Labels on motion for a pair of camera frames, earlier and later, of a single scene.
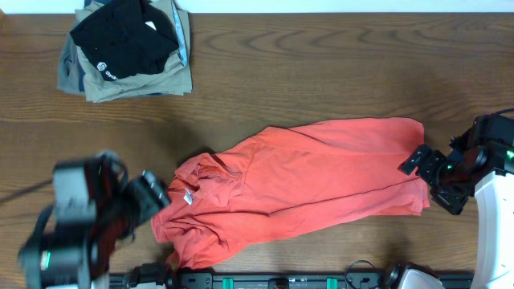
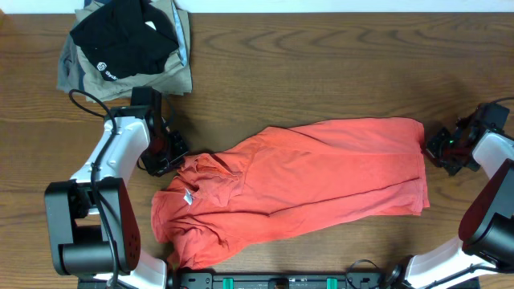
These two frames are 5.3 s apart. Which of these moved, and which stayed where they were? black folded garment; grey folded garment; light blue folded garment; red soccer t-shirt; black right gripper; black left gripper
Moved: black right gripper; black left gripper
Stayed: red soccer t-shirt; black folded garment; grey folded garment; light blue folded garment
